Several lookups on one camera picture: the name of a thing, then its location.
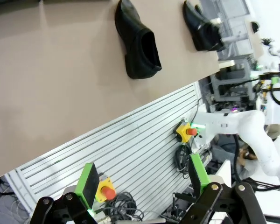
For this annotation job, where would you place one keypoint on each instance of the yellow emergency stop button box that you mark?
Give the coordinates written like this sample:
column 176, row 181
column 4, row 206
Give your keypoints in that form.
column 105, row 190
column 185, row 132

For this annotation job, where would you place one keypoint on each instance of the black pointed leather shoe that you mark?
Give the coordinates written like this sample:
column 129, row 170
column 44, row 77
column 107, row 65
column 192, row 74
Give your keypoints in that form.
column 203, row 30
column 140, row 49

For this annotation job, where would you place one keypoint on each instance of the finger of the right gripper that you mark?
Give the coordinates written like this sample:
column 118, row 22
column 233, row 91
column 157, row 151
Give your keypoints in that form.
column 275, row 80

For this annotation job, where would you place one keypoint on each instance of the grey metal frame rack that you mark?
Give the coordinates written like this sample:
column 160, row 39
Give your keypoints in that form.
column 231, row 77

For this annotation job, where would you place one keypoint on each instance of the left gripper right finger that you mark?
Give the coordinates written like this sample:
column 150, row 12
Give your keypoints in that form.
column 198, row 177

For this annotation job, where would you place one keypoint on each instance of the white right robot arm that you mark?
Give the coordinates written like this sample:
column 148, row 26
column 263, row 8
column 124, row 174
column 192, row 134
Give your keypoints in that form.
column 252, row 126

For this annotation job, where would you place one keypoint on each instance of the aluminium slatted mounting base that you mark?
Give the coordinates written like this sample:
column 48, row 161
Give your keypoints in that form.
column 130, row 144

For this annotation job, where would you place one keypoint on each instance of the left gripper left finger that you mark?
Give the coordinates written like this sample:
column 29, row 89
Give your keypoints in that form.
column 88, row 186

